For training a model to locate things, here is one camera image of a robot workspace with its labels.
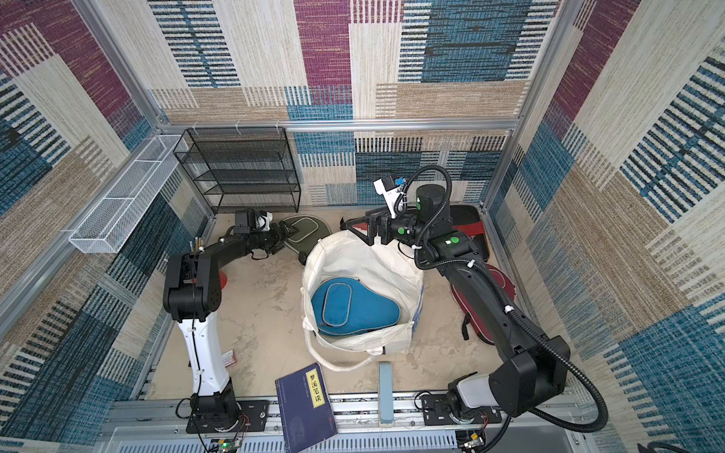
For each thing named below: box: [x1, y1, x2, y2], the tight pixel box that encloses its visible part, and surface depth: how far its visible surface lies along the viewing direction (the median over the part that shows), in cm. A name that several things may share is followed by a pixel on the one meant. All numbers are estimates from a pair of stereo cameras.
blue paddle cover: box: [311, 277, 402, 337], surface depth 92 cm
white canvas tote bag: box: [300, 229, 424, 372], surface depth 80 cm
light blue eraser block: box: [377, 361, 394, 426], surface depth 75 cm
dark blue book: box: [274, 362, 339, 453], surface depth 76 cm
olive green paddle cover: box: [284, 214, 333, 259], surface depth 112 cm
